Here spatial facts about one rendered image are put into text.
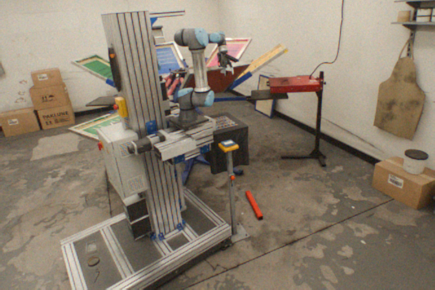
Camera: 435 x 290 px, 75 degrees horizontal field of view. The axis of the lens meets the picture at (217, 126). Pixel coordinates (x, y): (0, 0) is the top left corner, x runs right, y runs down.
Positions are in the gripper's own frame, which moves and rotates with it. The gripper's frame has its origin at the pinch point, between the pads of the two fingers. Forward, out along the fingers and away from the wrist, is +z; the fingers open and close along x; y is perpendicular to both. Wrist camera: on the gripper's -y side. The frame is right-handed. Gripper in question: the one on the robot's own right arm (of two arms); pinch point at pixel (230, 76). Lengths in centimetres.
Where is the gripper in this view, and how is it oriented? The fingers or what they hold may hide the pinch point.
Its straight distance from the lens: 236.5
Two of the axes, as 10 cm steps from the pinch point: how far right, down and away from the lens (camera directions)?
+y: -9.2, 2.2, -3.4
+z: 1.9, 9.8, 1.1
